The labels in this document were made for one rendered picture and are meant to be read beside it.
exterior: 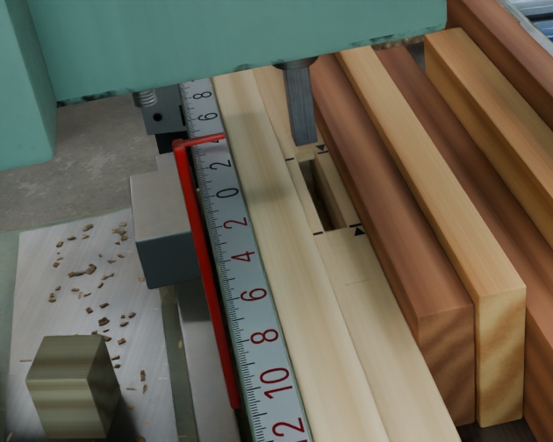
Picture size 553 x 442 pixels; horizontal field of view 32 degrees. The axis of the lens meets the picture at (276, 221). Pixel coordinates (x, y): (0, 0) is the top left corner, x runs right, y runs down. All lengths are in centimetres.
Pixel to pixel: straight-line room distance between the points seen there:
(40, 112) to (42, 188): 201
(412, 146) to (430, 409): 12
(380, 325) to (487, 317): 3
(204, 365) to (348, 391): 22
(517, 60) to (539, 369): 12
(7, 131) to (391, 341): 13
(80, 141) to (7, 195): 26
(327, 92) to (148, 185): 18
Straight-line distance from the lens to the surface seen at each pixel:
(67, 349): 48
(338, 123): 39
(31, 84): 28
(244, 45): 32
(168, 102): 94
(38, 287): 59
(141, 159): 231
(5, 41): 28
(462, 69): 39
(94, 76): 32
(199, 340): 50
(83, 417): 48
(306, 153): 39
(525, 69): 36
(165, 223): 53
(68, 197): 223
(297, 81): 36
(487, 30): 39
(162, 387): 50
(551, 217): 31
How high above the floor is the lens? 114
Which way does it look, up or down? 35 degrees down
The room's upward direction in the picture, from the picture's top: 9 degrees counter-clockwise
